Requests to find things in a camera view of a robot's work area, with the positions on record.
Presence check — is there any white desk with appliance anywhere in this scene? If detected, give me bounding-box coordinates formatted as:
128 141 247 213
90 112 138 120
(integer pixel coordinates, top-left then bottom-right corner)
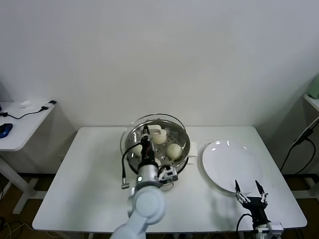
291 93 319 200

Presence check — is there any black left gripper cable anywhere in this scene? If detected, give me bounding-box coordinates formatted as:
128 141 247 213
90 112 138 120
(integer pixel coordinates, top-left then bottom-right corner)
121 143 143 190

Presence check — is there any black usb cable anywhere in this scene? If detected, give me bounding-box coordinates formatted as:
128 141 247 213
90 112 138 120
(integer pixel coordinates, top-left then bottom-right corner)
0 100 56 120

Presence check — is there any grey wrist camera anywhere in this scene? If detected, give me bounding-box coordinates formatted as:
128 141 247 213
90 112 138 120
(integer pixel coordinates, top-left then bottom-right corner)
254 222 284 236
158 164 179 182

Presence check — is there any round glass pot lid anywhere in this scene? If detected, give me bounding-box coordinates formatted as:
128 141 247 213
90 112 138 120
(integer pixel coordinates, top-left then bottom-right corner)
120 113 188 170

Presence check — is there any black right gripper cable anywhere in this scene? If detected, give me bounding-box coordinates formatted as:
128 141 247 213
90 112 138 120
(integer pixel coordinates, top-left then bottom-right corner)
235 213 254 239

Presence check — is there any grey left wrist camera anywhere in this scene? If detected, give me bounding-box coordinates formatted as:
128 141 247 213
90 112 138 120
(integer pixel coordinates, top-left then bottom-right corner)
158 164 179 182

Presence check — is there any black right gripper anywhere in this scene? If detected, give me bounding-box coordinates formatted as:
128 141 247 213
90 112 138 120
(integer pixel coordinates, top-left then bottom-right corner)
235 180 271 225

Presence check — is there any white side desk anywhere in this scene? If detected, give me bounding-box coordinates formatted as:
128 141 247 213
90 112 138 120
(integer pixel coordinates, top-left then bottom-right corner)
0 101 57 215

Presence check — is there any stainless steel steamer basket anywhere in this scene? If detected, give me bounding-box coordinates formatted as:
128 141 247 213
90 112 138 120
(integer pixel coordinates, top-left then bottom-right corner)
124 120 197 174

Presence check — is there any large white plate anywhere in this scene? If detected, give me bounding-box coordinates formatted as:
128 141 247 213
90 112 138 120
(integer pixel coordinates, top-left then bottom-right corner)
198 140 263 195

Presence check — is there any white steamed baozi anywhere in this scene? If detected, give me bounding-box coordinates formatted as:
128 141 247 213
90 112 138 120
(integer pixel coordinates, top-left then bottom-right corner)
166 143 182 160
152 131 167 144
131 144 143 157

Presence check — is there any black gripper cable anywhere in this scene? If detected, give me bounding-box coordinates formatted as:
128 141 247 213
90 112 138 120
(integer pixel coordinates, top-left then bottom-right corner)
235 213 254 239
121 143 143 190

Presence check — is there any pale green appliance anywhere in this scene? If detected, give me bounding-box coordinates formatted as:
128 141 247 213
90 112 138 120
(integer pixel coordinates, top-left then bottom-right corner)
308 76 319 99

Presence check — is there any blue computer mouse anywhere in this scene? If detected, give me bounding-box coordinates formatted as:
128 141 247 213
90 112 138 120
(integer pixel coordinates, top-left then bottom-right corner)
0 123 13 139

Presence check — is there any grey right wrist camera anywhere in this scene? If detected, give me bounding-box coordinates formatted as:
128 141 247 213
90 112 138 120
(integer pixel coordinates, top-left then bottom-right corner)
254 222 284 236

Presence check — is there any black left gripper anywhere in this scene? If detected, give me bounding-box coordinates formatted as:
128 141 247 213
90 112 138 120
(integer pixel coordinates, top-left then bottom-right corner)
139 125 156 166

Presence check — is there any black power cable with adapter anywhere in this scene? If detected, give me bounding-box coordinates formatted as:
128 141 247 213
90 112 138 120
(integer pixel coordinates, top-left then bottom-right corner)
279 121 319 175

